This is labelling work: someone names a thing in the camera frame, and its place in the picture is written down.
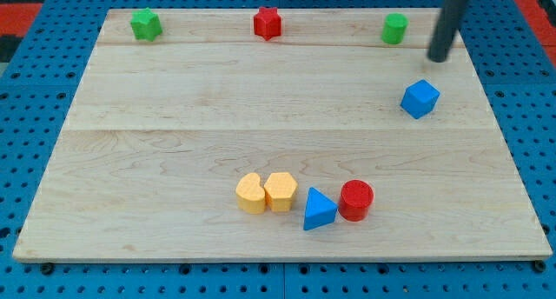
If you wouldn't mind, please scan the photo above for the blue cube block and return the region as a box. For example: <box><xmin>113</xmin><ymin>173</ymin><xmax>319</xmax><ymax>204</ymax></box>
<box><xmin>400</xmin><ymin>79</ymin><xmax>440</xmax><ymax>119</ymax></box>

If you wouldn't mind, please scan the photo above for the green cylinder block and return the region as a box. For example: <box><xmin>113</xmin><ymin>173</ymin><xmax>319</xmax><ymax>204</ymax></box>
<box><xmin>381</xmin><ymin>13</ymin><xmax>409</xmax><ymax>44</ymax></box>

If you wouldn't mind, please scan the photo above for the light wooden board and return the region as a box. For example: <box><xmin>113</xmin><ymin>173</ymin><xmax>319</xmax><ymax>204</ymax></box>
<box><xmin>13</xmin><ymin>9</ymin><xmax>552</xmax><ymax>263</ymax></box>

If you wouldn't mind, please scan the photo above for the green star block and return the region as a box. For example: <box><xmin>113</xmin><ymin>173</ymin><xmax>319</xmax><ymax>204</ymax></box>
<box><xmin>130</xmin><ymin>8</ymin><xmax>162</xmax><ymax>42</ymax></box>

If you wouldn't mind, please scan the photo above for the blue triangle block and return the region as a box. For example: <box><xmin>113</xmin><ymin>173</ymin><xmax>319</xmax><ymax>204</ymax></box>
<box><xmin>303</xmin><ymin>187</ymin><xmax>338</xmax><ymax>230</ymax></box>

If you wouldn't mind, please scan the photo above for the red star block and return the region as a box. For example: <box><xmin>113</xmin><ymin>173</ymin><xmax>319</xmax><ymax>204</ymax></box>
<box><xmin>253</xmin><ymin>7</ymin><xmax>282</xmax><ymax>41</ymax></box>

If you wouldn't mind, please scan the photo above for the red cylinder block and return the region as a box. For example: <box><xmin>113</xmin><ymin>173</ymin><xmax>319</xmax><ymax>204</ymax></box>
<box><xmin>338</xmin><ymin>180</ymin><xmax>374</xmax><ymax>222</ymax></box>

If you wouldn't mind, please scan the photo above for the yellow hexagon block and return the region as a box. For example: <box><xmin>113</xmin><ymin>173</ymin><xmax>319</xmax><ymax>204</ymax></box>
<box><xmin>263</xmin><ymin>172</ymin><xmax>298</xmax><ymax>213</ymax></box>

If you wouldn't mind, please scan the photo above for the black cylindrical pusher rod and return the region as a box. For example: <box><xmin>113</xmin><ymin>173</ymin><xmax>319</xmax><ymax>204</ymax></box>
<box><xmin>427</xmin><ymin>0</ymin><xmax>470</xmax><ymax>63</ymax></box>

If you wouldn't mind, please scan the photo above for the yellow heart block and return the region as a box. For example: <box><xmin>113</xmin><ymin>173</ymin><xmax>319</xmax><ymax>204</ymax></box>
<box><xmin>235</xmin><ymin>172</ymin><xmax>266</xmax><ymax>215</ymax></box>

